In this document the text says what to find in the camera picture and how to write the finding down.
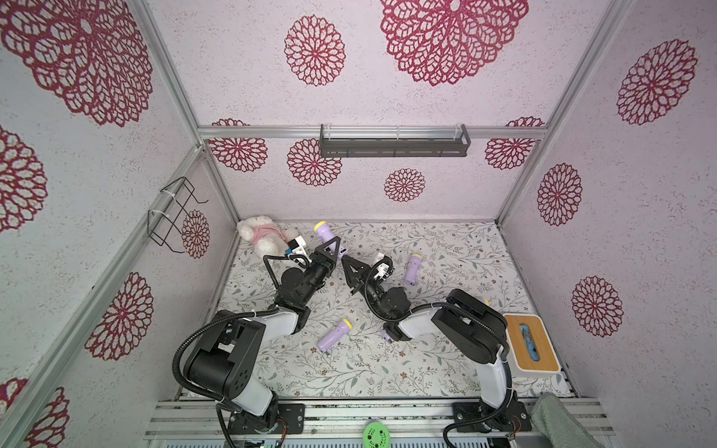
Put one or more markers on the green cloth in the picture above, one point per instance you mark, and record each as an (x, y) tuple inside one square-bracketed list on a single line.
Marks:
[(550, 417)]

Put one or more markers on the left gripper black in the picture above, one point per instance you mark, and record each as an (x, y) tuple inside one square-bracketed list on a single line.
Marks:
[(328, 264)]

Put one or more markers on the green round disc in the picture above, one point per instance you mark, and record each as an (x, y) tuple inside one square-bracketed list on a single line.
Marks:
[(376, 435)]

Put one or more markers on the white plush toy pink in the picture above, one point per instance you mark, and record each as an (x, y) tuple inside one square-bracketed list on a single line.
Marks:
[(266, 237)]

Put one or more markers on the black wire wall rack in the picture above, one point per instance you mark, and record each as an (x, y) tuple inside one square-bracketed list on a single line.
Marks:
[(165, 222)]

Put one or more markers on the black wall shelf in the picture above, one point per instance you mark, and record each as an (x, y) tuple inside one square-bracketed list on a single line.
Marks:
[(394, 146)]

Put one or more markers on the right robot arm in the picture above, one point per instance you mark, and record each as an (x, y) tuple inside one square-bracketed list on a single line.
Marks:
[(477, 330)]

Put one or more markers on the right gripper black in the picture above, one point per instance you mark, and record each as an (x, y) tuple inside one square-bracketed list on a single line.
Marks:
[(366, 274)]

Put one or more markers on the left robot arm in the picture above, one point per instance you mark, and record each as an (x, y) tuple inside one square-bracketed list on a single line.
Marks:
[(217, 361)]

